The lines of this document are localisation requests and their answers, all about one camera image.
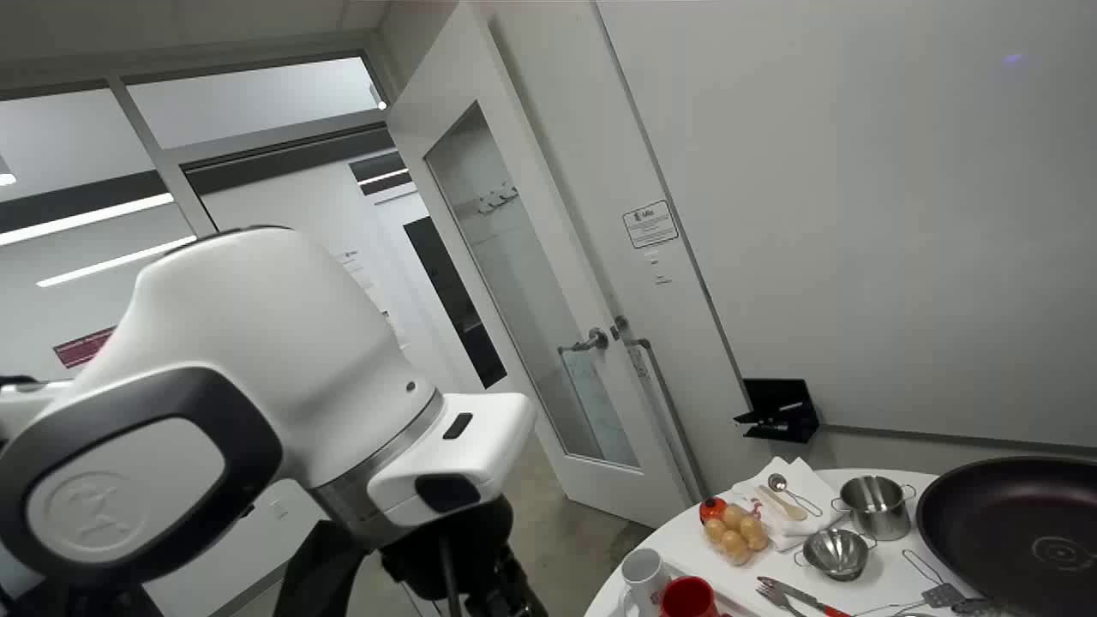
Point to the black frying pan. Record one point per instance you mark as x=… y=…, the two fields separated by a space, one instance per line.
x=1024 y=534

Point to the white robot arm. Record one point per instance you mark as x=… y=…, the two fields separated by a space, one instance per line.
x=251 y=357

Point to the white napkin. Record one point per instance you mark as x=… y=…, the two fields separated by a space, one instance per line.
x=783 y=521

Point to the white door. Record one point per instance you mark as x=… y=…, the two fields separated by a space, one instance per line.
x=608 y=423

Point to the red mug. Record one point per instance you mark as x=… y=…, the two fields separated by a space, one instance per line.
x=686 y=598

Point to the red handled tongs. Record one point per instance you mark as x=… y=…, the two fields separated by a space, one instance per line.
x=799 y=595

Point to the white mug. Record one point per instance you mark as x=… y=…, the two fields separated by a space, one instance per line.
x=644 y=576

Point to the bag of eggs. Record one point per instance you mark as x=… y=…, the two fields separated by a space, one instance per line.
x=733 y=528

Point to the black wall bracket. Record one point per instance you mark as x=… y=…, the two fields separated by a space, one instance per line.
x=779 y=410

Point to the metal spoon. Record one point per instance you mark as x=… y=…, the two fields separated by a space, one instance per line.
x=779 y=485

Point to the small steel bowl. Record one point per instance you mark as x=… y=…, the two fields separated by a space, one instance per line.
x=838 y=552

